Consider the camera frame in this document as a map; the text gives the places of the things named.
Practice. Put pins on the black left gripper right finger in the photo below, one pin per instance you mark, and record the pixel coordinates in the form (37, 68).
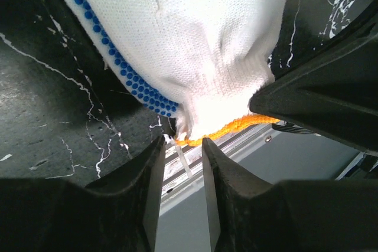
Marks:
(246, 213)

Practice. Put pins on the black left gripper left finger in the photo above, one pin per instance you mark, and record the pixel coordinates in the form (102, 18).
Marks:
(118, 212)

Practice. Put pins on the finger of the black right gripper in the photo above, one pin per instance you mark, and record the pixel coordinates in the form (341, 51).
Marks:
(334, 93)

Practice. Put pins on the blue dotted white glove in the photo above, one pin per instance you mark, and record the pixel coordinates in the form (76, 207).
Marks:
(199, 61)

